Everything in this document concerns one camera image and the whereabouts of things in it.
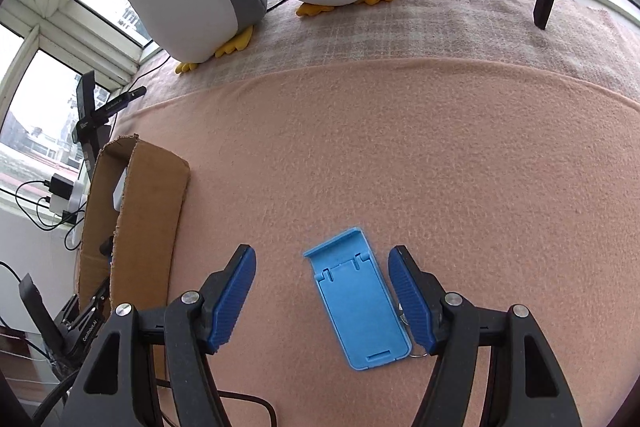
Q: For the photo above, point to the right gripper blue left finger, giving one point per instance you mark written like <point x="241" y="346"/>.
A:
<point x="224" y="294"/>

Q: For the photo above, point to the white usb wall charger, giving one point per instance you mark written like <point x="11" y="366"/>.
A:
<point x="118" y="193"/>

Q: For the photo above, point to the brown cardboard box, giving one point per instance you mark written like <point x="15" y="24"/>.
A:
<point x="135" y="216"/>

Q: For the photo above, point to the plaid cloth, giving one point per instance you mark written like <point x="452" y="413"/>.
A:
<point x="584" y="39"/>

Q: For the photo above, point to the white power strip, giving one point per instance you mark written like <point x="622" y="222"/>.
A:
<point x="70" y="205"/>

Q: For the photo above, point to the black power adapter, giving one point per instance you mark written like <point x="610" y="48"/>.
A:
<point x="61" y="187"/>

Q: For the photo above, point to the blue phone stand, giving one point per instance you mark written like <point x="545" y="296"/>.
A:
<point x="357" y="301"/>

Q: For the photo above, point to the black gripper stand device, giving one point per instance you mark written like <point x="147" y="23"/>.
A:
<point x="92" y="131"/>

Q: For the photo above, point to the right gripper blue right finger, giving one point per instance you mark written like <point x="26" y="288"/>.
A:
<point x="420" y="295"/>

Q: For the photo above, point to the peach fleece blanket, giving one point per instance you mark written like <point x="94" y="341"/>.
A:
<point x="510" y="184"/>

